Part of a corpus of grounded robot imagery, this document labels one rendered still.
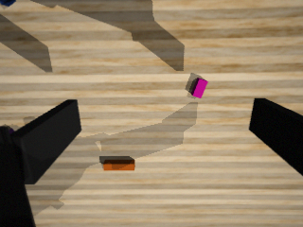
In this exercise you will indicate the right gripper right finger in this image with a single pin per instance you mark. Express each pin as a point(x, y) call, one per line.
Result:
point(280, 129)

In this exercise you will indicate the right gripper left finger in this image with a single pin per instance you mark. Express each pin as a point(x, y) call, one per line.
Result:
point(26, 154)

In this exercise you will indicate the orange rod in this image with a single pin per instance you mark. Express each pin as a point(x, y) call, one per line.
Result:
point(118, 165)

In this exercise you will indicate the small magenta block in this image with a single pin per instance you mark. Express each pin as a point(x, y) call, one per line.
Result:
point(199, 87)

